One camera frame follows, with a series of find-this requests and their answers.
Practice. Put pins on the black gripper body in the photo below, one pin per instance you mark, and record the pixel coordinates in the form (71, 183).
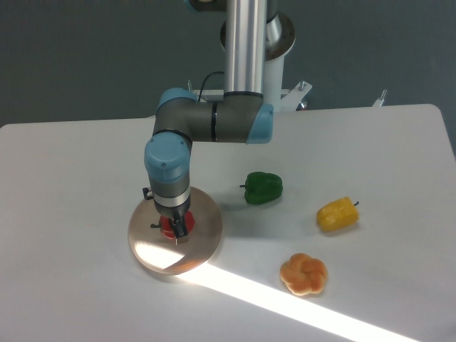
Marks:
(170, 207)

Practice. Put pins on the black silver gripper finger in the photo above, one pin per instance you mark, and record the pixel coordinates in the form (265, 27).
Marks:
(179, 229)

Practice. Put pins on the red toy pepper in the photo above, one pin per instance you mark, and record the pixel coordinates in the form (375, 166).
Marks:
(164, 225)

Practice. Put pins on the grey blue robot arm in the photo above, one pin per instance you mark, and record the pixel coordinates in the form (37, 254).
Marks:
(254, 32)

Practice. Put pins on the round beige plate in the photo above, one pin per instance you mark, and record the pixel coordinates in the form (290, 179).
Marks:
(161, 254)

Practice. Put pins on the green toy pepper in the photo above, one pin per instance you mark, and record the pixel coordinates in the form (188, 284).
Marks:
(262, 187)

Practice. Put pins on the yellow toy pepper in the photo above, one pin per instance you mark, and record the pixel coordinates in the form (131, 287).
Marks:
(338, 214)

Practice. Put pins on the knotted toy bread roll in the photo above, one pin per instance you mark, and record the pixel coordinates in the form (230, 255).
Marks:
(303, 274)

